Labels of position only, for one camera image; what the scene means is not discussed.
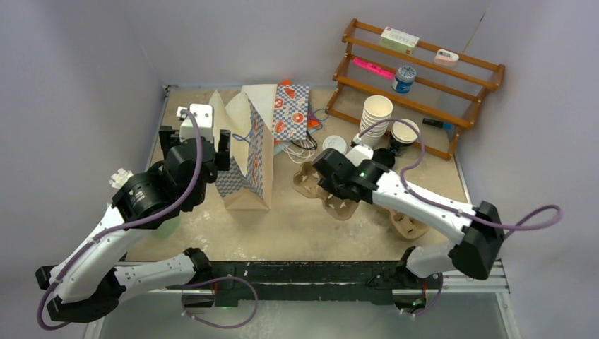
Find blue white jar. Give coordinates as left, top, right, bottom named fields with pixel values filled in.
left=391, top=65, right=417, bottom=94

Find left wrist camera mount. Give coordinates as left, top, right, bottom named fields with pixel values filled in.
left=177, top=103, right=214, bottom=143

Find stack of white paper cups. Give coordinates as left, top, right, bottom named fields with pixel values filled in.
left=360, top=95, right=393, bottom=148

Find stack of flat paper bags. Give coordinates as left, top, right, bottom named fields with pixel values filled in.
left=273, top=80, right=329, bottom=164

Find wrapped white straws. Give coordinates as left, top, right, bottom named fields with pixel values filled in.
left=109, top=168, right=134, bottom=190

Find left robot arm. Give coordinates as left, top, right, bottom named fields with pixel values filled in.
left=35, top=129, right=231, bottom=331

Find white pink small device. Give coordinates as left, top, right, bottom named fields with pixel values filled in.
left=434, top=49, right=460, bottom=68

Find brown pulp cup carrier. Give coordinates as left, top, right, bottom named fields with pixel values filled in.
left=292, top=161, right=359, bottom=221

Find white green box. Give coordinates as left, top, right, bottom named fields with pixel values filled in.
left=378, top=27, right=420, bottom=55

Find pink highlighter pen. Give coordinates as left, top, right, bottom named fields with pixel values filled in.
left=352, top=57, right=395, bottom=80

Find white cup lid far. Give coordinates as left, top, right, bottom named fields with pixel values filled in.
left=322, top=135, right=348, bottom=154

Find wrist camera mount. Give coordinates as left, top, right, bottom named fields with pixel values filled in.
left=345, top=144, right=374, bottom=167
left=177, top=103, right=214, bottom=143

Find checkered paper bag blue handles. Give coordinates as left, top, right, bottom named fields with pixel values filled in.
left=208, top=90, right=274, bottom=210

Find stack of black lids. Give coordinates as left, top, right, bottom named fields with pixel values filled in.
left=372, top=148, right=396, bottom=169

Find stack of pulp carriers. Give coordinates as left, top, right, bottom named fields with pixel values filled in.
left=387, top=209, right=430, bottom=242

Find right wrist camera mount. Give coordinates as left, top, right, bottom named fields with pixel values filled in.
left=345, top=144, right=374, bottom=167

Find black blue marker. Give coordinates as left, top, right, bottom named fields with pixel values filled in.
left=422, top=118, right=453, bottom=130

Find wooden shelf rack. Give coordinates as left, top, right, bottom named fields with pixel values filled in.
left=326, top=18, right=505, bottom=160

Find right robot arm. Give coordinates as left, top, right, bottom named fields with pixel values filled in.
left=313, top=145, right=505, bottom=287

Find black aluminium base frame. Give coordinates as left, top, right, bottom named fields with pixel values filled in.
left=100, top=259, right=511, bottom=312

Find dark paper cup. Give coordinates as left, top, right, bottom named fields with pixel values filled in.
left=388, top=119, right=420, bottom=157

